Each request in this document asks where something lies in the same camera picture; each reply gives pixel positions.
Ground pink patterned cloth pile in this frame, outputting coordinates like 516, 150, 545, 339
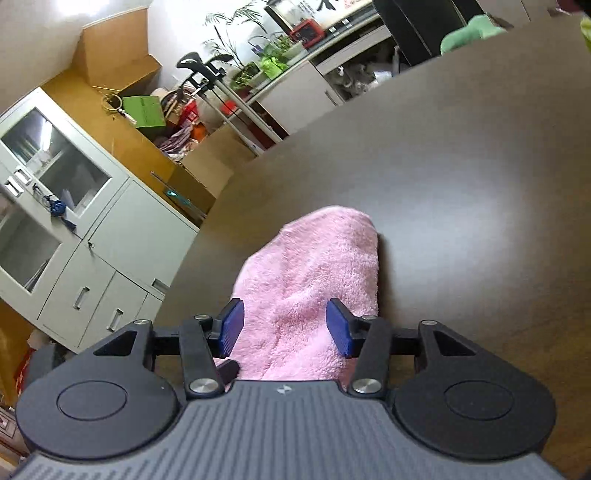
157, 124, 200, 161

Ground white metal filing cabinet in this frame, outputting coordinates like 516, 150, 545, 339
0, 88, 201, 354

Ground tall palm plant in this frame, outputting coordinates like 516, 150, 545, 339
203, 0, 269, 65

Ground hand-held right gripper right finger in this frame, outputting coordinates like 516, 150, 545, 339
325, 298, 478, 398

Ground small green potted plants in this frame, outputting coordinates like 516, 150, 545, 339
231, 34, 305, 90

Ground red blender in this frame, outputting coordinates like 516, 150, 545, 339
290, 18, 326, 46

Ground silver tripod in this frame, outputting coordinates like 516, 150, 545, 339
185, 69, 289, 155

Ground white low sideboard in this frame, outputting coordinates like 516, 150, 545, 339
240, 11, 398, 139

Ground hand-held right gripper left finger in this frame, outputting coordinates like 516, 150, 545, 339
92, 298, 245, 400

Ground brown wooden shelf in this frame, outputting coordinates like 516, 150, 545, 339
44, 9, 218, 227

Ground green cloth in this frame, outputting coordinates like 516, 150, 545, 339
440, 14, 509, 55

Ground blue tassel ornament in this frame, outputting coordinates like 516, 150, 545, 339
45, 195, 77, 229

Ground large plain cardboard box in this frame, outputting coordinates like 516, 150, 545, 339
168, 124, 257, 213

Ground black office chair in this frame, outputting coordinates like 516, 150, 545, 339
372, 0, 485, 68

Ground green box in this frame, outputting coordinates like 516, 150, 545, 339
122, 95, 166, 130

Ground black curved handle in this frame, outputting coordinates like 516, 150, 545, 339
175, 52, 234, 83

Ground pink towel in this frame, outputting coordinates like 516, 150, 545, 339
213, 206, 382, 393

